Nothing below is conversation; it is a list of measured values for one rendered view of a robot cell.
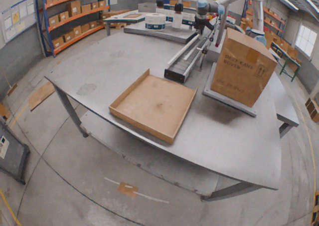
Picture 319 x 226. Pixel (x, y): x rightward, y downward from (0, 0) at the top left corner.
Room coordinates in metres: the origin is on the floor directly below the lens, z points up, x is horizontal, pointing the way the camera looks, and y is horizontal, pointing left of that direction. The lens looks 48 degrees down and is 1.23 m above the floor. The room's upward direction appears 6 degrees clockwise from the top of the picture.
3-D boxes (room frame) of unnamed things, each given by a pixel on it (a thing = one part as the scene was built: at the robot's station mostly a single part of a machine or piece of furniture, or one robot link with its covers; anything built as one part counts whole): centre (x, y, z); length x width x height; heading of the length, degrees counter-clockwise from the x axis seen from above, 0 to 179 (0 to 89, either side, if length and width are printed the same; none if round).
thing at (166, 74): (1.31, -0.38, 0.85); 1.65 x 0.11 x 0.05; 157
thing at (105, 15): (5.05, 2.10, 0.32); 1.20 x 0.83 x 0.64; 73
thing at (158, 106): (0.39, 0.01, 0.85); 0.30 x 0.26 x 0.04; 157
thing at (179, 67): (1.31, -0.38, 0.86); 1.65 x 0.08 x 0.04; 157
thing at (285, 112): (0.87, -0.68, 0.81); 0.90 x 0.90 x 0.04; 74
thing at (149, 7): (3.46, 0.45, 0.91); 0.60 x 0.40 x 0.22; 168
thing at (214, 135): (1.23, -0.24, 0.82); 2.10 x 1.50 x 0.02; 157
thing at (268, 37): (2.35, -1.96, 0.97); 0.51 x 0.39 x 0.37; 80
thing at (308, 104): (1.42, -4.62, 0.16); 0.65 x 0.54 x 0.32; 169
